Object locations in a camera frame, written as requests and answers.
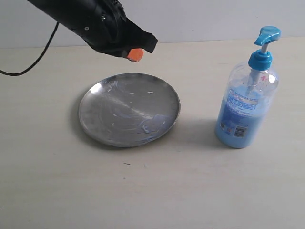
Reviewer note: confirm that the blue soap pump bottle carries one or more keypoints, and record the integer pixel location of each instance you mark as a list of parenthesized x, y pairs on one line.
[(249, 93)]

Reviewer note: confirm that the blue soap blob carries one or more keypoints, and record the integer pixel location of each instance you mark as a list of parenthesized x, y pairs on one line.
[(156, 125)]

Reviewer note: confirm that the round metal plate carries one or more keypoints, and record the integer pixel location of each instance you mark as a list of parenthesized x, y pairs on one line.
[(111, 111)]

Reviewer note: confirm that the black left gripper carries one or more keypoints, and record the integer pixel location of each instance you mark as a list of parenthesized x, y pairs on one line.
[(102, 24)]

